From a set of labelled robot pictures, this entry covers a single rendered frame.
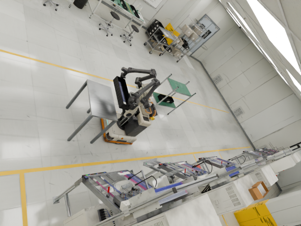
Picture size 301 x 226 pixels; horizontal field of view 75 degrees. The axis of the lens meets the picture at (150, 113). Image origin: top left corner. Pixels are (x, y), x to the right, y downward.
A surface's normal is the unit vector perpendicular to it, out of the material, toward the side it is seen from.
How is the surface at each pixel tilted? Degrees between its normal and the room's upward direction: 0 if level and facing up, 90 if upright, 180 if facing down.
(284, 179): 90
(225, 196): 90
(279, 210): 90
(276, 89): 90
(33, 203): 0
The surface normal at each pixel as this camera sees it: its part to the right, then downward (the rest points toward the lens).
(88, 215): 0.66, -0.54
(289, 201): -0.66, -0.10
